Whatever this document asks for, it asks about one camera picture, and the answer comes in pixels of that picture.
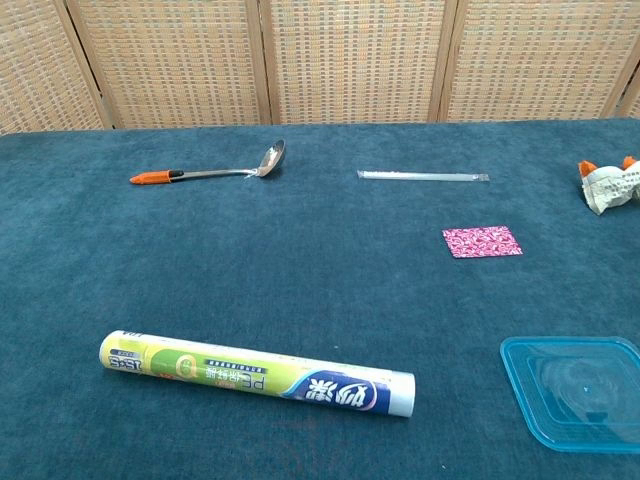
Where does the green blue cling film roll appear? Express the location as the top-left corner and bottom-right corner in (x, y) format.
(98, 329), (417, 420)

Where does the steel ladle with orange handle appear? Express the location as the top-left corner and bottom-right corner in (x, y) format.
(128, 138), (287, 186)

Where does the woven bamboo screen panel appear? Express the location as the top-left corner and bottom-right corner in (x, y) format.
(617, 62), (640, 119)
(438, 0), (640, 124)
(66, 0), (274, 130)
(258, 0), (457, 126)
(0, 0), (114, 135)

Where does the blue plastic container lid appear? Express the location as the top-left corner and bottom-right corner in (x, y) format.
(499, 335), (640, 455)

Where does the pink patterned square cloth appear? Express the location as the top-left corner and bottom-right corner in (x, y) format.
(441, 225), (524, 260)

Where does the straw in clear wrapper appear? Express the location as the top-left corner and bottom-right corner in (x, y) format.
(356, 169), (491, 184)

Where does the teal carpet table cover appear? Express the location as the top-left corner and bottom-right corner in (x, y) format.
(0, 118), (640, 480)

